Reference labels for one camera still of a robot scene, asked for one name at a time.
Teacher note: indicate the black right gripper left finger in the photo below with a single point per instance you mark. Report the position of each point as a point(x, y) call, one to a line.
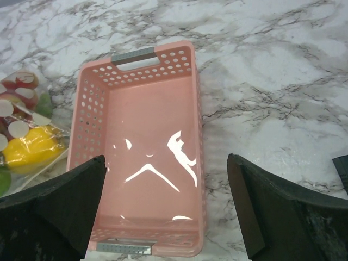
point(53, 219)

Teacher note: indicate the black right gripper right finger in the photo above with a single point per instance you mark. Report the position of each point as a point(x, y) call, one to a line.
point(281, 220)

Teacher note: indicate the green custard apple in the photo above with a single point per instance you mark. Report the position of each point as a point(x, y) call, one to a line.
point(5, 180)

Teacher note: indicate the yellow bell pepper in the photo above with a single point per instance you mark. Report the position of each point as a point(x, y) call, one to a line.
point(37, 149)

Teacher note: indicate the clear zip top bag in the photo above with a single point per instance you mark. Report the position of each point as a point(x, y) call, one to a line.
point(20, 128)

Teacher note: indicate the green grape bunch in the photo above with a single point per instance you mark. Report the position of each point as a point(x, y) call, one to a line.
point(44, 106)

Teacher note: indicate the red strawberry bunch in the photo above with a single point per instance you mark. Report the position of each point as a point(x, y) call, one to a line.
point(19, 89)

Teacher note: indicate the black pad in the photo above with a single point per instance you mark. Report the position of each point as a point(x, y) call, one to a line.
point(341, 165)

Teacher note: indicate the pink perforated plastic basket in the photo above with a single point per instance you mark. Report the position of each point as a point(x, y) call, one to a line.
point(142, 111)

